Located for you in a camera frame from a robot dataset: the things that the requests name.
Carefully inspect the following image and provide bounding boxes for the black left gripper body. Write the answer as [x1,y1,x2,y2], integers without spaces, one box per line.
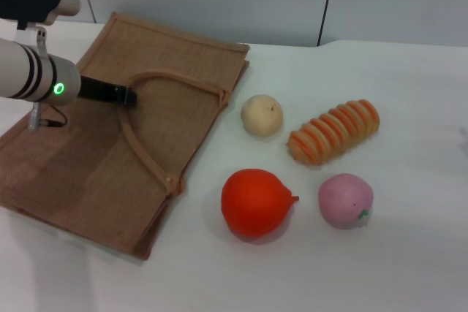
[78,75,118,104]

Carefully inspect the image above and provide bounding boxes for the brown jute handbag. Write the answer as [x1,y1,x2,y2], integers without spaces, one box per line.
[0,11,252,261]

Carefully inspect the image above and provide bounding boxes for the orange toy fruit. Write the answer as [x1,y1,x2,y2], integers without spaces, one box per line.
[220,168,300,243]

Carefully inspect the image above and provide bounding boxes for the pink toy peach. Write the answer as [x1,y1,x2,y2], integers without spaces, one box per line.
[317,172,374,230]

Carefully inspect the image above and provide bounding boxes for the beige round toy fruit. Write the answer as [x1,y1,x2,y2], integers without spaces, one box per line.
[240,94,284,137]

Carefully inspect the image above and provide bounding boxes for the striped toy bread loaf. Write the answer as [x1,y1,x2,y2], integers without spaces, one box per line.
[286,99,380,166]

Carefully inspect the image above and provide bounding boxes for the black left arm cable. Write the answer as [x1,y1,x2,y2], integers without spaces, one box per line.
[28,102,69,131]

